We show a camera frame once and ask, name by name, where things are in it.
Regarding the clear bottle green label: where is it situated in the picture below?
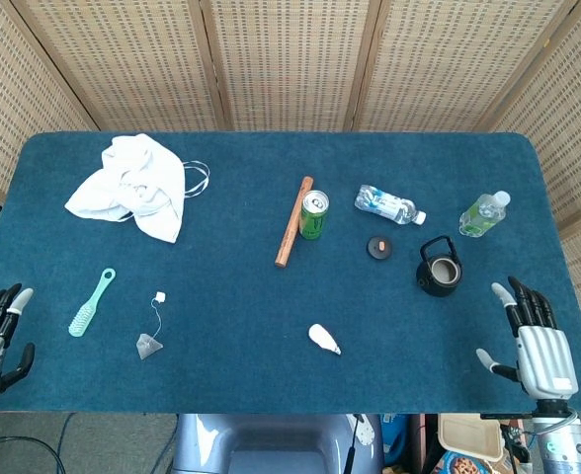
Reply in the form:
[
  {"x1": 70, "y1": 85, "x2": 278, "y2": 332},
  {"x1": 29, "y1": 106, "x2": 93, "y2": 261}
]
[{"x1": 458, "y1": 190, "x2": 512, "y2": 239}]

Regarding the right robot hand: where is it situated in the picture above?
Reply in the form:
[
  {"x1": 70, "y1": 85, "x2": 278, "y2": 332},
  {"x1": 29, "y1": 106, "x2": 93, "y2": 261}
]
[{"x1": 475, "y1": 276, "x2": 579, "y2": 400}]

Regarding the clear water bottle blue label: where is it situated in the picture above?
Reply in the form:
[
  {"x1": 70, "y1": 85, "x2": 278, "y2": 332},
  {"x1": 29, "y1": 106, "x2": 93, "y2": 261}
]
[{"x1": 354, "y1": 184, "x2": 427, "y2": 226}]

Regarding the beige food container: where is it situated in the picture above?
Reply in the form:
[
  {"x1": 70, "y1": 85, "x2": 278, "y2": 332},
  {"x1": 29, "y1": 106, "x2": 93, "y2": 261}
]
[{"x1": 437, "y1": 413, "x2": 504, "y2": 463}]

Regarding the blue-grey robot torso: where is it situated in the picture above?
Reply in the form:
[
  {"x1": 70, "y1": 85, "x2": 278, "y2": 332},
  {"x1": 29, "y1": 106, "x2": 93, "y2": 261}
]
[{"x1": 171, "y1": 413, "x2": 385, "y2": 474}]

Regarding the cookie box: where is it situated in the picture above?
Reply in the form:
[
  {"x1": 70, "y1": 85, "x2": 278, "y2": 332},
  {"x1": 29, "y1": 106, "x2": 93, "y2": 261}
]
[{"x1": 436, "y1": 449, "x2": 514, "y2": 474}]

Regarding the white cloth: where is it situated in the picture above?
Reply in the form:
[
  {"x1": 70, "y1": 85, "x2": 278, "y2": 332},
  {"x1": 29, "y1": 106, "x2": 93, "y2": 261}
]
[{"x1": 63, "y1": 133, "x2": 211, "y2": 244}]

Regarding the blue package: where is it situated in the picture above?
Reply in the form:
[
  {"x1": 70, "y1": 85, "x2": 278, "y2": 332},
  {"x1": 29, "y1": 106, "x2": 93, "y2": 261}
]
[{"x1": 380, "y1": 413, "x2": 410, "y2": 466}]

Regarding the correction tape dispenser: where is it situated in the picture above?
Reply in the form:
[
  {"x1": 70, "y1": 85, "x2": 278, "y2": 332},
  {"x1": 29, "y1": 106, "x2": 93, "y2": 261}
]
[{"x1": 308, "y1": 323, "x2": 343, "y2": 356}]

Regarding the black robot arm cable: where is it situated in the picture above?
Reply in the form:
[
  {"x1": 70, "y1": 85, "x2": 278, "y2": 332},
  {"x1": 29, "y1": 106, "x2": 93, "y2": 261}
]
[{"x1": 0, "y1": 433, "x2": 68, "y2": 474}]

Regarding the black teapot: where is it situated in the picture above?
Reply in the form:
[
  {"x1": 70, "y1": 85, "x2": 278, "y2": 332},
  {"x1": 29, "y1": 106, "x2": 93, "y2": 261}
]
[{"x1": 415, "y1": 235, "x2": 464, "y2": 297}]

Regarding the green energy drink can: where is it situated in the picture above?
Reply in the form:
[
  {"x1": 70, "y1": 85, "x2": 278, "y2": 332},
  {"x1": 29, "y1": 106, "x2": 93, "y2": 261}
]
[{"x1": 298, "y1": 190, "x2": 330, "y2": 242}]

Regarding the woven folding screen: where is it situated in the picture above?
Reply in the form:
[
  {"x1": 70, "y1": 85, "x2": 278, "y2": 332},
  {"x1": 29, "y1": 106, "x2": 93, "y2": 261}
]
[{"x1": 0, "y1": 0, "x2": 581, "y2": 391}]

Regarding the blue table mat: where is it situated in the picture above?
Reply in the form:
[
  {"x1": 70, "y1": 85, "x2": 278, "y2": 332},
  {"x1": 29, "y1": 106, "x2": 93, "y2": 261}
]
[{"x1": 0, "y1": 131, "x2": 581, "y2": 415}]

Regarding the green plastic handle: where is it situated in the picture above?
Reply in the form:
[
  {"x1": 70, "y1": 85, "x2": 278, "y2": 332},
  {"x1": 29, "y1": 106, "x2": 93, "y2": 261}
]
[{"x1": 68, "y1": 268, "x2": 117, "y2": 339}]

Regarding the wooden rolling stick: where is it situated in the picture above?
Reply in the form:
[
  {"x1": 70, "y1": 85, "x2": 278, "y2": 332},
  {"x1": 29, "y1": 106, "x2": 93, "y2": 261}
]
[{"x1": 274, "y1": 176, "x2": 315, "y2": 269}]

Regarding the black teapot lid orange knob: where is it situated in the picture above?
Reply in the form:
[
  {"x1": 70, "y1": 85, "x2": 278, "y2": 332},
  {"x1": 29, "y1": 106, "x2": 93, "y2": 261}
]
[{"x1": 367, "y1": 236, "x2": 396, "y2": 260}]

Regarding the pyramid tea bag with string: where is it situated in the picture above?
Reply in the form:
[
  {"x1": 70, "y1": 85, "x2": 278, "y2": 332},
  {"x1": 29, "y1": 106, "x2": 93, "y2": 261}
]
[{"x1": 134, "y1": 291, "x2": 167, "y2": 361}]

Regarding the blue floor cable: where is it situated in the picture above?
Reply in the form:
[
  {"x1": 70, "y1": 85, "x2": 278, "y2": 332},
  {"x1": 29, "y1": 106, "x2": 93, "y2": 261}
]
[{"x1": 52, "y1": 413, "x2": 77, "y2": 463}]

